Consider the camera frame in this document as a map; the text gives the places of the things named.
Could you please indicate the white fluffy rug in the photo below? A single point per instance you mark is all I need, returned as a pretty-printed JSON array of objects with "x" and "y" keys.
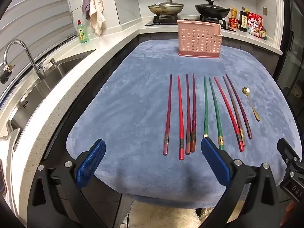
[{"x": 161, "y": 218}]

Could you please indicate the red instant noodle cup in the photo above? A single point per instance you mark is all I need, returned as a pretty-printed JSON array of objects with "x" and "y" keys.
[{"x": 233, "y": 23}]

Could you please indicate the black wok lid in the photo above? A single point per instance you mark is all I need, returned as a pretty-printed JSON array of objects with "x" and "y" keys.
[{"x": 210, "y": 4}]

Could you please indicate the pink perforated utensil basket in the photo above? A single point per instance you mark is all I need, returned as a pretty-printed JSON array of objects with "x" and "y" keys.
[{"x": 197, "y": 40}]

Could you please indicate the black wok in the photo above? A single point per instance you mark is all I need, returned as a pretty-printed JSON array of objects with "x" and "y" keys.
[{"x": 211, "y": 13}]

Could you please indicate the purple chopstick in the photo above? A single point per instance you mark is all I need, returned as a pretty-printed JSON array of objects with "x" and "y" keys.
[
  {"x": 238, "y": 101},
  {"x": 231, "y": 97}
]

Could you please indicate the stainless steel sink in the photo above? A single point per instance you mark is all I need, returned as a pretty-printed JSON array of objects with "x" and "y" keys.
[{"x": 35, "y": 92}]

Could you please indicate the gold flower spoon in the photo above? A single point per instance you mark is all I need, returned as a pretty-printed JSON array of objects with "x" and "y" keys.
[{"x": 244, "y": 90}]

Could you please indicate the chrome kitchen faucet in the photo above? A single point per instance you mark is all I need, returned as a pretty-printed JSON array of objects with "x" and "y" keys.
[{"x": 35, "y": 64}]

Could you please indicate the dark glass door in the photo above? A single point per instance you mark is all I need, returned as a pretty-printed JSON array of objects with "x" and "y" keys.
[{"x": 293, "y": 52}]

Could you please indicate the white hanging towel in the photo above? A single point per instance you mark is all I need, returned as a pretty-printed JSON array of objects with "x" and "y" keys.
[{"x": 97, "y": 9}]

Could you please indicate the black faucet filter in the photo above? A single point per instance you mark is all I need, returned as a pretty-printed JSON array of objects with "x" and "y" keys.
[{"x": 6, "y": 74}]

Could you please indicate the dark red chopstick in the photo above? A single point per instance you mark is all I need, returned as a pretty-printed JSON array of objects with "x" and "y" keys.
[{"x": 168, "y": 109}]

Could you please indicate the dark soy sauce bottle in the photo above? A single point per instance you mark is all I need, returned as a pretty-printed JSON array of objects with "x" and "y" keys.
[{"x": 243, "y": 20}]

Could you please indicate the green dish soap bottle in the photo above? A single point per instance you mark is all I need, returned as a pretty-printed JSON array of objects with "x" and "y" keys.
[{"x": 83, "y": 34}]

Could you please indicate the green chopstick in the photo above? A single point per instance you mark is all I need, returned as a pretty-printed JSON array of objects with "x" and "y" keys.
[
  {"x": 206, "y": 109},
  {"x": 215, "y": 106}
]

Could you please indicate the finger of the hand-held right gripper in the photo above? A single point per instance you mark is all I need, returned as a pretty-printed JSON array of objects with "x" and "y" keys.
[{"x": 286, "y": 154}]

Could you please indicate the small yellow green container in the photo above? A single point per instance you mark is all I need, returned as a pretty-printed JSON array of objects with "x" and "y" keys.
[{"x": 263, "y": 32}]

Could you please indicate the glass wok lid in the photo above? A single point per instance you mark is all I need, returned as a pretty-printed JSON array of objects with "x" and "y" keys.
[{"x": 169, "y": 2}]

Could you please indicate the red and white cereal bag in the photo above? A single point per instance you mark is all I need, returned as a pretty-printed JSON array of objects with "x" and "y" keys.
[{"x": 254, "y": 25}]

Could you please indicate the maroon chopstick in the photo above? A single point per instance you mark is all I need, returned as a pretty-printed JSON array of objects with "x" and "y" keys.
[
  {"x": 194, "y": 109},
  {"x": 188, "y": 109}
]

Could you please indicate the white window blinds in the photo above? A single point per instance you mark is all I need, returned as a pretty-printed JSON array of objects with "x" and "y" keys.
[{"x": 35, "y": 14}]

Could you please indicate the yellow snack packet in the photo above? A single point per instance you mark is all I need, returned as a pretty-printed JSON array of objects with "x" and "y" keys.
[{"x": 234, "y": 11}]

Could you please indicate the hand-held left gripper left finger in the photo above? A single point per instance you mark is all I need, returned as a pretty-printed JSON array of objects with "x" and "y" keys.
[{"x": 91, "y": 162}]

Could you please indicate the gold wall switch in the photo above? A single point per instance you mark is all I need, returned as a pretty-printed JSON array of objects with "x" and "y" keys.
[{"x": 265, "y": 11}]

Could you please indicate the purple hanging cloth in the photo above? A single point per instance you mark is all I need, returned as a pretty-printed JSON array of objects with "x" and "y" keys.
[{"x": 86, "y": 4}]

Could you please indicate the black gas stove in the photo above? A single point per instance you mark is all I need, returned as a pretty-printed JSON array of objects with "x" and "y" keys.
[{"x": 163, "y": 21}]

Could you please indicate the bright red chopstick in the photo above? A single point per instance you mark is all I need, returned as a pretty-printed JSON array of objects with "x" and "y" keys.
[
  {"x": 226, "y": 103},
  {"x": 180, "y": 114}
]

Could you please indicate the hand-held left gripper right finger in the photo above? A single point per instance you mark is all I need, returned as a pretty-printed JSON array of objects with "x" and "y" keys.
[{"x": 215, "y": 161}]

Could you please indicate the blue plush mat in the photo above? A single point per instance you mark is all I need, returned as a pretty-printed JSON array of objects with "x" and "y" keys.
[{"x": 133, "y": 95}]

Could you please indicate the beige wok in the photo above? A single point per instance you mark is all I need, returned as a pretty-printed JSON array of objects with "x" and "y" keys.
[{"x": 166, "y": 10}]

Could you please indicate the white plastic object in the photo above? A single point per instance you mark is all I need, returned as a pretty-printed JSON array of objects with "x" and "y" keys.
[{"x": 8, "y": 139}]

